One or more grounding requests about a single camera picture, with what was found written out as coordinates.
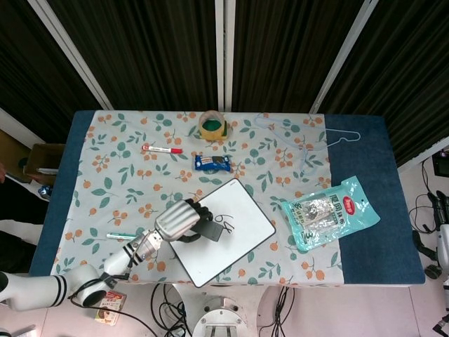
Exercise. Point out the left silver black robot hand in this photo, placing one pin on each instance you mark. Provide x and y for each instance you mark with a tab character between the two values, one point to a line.
175	221

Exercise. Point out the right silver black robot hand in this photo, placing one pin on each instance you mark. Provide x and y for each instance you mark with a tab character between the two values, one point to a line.
445	242

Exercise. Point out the grey whiteboard eraser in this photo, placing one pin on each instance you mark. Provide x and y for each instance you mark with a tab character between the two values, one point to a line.
212	231

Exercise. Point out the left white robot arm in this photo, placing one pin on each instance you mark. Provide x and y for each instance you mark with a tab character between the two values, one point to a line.
80	281

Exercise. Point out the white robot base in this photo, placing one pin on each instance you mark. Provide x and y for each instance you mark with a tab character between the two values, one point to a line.
219	316

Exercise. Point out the white whiteboard with black rim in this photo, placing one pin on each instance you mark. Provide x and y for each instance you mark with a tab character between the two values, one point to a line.
242	217

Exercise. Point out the black capped green white marker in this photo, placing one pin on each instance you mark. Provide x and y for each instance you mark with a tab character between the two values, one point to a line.
121	236

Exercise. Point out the blue snack packet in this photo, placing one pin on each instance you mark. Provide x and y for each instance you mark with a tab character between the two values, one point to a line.
212	163

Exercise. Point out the red capped white marker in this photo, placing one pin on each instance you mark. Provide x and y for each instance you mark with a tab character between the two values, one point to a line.
159	150

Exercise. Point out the black screen device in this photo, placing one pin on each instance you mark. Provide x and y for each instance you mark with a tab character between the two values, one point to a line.
441	165

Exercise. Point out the floral patterned tablecloth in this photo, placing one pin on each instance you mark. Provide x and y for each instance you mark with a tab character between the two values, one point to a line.
115	165

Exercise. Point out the yellow green sponge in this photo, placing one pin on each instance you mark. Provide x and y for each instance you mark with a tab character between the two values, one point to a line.
212	125

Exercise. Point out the yellow packing tape roll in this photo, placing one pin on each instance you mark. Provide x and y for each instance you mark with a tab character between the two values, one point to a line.
202	121

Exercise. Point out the small red printed carton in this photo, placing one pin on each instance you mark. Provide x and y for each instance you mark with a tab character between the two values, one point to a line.
114	305

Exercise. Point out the blue felt table cover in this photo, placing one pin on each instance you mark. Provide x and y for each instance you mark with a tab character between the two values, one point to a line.
365	168

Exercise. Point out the teal cleaning cloth package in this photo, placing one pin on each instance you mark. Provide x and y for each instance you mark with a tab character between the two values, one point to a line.
326	214

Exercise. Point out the brown cardboard box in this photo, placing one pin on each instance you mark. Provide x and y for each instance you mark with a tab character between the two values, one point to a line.
43	158

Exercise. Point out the white partition frame post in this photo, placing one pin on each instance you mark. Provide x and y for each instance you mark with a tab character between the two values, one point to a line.
75	56
224	52
342	56

